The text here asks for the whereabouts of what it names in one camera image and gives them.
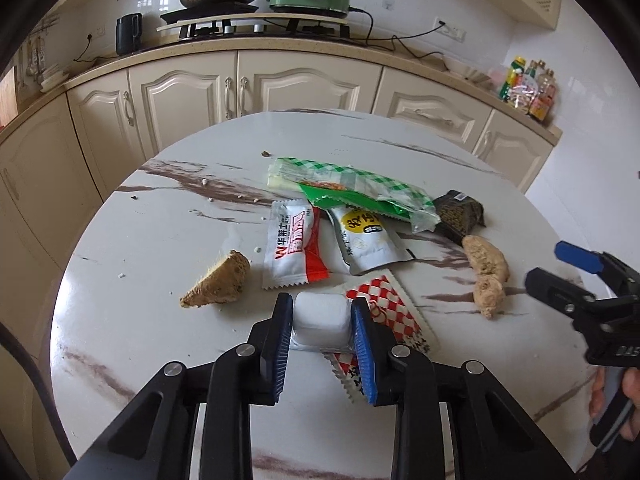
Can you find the person's right hand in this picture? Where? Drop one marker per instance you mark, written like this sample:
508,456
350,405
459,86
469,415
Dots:
632,400

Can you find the white and yellow snack packet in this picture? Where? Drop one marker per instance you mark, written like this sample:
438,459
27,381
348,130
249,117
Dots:
367,242

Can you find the white bowl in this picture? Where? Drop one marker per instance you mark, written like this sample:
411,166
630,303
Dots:
457,66

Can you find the white wall socket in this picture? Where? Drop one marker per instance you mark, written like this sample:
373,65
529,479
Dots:
97,36
452,31

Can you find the green checked long packet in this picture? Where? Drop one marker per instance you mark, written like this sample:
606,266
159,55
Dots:
350,175

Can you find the bright green torn wrapper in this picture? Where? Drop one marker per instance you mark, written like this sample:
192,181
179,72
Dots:
350,200

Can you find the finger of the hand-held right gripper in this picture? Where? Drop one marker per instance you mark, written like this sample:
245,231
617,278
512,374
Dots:
575,252
550,285

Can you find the black electric kettle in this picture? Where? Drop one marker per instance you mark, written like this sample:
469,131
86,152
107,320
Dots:
129,35

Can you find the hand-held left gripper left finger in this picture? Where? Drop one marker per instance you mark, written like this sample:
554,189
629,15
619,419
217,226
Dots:
281,345

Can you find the white and red snack packet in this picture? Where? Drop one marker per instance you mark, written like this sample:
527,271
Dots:
292,245

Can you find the dark patterned packet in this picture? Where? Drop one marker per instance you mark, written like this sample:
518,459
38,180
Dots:
460,215

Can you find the wooden cutting board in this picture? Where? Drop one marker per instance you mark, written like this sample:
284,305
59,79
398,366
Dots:
7,97

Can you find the beige kitchen countertop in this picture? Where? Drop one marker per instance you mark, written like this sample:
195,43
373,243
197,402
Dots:
300,47

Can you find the gas stove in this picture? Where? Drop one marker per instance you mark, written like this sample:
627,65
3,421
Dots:
250,25

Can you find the stack of white bowls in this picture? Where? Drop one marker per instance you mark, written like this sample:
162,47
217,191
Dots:
52,79

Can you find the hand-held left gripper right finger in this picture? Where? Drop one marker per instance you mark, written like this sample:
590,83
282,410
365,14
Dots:
362,355

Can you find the cluster of condiment bottles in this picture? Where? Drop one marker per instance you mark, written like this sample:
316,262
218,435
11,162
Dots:
527,87

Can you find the hanging wall utensil rack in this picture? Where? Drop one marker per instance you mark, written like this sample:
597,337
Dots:
35,57

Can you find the black glass gas hob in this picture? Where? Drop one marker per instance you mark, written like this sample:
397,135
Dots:
280,32

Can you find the white marble round table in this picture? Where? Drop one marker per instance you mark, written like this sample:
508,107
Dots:
165,340

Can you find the brown bread wedge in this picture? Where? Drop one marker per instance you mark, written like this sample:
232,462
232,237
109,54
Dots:
220,282

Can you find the black portable stove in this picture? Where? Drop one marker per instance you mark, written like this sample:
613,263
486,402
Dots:
210,12

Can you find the red checked wrapper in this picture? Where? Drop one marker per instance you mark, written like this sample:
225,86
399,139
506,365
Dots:
395,305

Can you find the brown bread piece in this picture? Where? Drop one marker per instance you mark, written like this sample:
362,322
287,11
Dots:
485,270

